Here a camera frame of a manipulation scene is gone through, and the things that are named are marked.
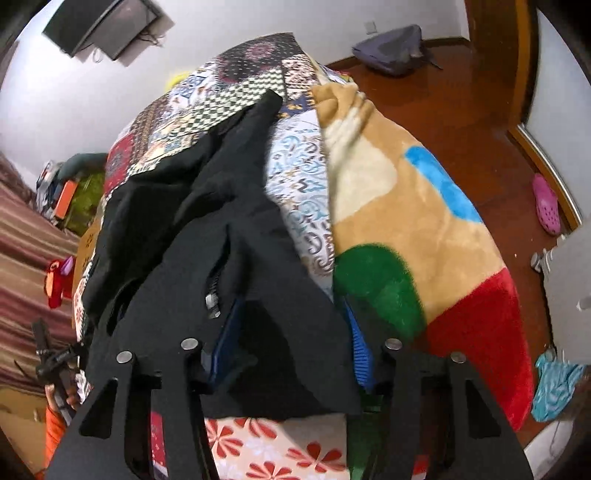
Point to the green patterned cloth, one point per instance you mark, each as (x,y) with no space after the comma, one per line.
(90,203)

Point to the pile of clothes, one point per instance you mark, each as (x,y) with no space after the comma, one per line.
(46,184)

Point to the black zip hoodie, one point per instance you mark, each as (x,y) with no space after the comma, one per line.
(184,207)

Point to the person's left forearm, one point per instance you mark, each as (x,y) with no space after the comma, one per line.
(55,438)

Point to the brown wooden door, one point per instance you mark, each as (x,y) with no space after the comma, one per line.
(498,46)

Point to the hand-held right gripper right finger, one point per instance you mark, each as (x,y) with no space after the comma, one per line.
(362,364)

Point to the small black wall monitor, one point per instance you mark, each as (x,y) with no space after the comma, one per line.
(131,23)

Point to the striped brown curtain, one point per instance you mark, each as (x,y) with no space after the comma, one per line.
(27,277)

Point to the pink clog shoe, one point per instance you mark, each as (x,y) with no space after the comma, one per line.
(545,205)

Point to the grey backpack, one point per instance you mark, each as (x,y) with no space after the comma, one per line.
(392,48)

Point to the black wall television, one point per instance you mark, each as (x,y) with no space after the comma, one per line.
(69,23)

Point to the grey cushion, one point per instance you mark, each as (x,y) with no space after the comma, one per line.
(85,162)

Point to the red plush doll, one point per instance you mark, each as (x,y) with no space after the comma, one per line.
(57,286)

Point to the orange flower-pattern blanket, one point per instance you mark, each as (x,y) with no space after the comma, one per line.
(85,249)

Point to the white wall outlet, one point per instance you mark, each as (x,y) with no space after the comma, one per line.
(370,26)

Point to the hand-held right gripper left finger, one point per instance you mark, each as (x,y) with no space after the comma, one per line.
(226,350)

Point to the patchwork print bedsheet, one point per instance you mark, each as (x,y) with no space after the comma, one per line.
(231,78)

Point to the white appliance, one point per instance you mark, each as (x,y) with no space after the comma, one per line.
(572,295)

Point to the colourful tan fleece blanket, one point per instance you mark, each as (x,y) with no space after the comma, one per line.
(415,230)

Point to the orange box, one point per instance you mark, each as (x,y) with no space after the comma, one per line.
(66,199)

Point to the teal cloth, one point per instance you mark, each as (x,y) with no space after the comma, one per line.
(554,387)

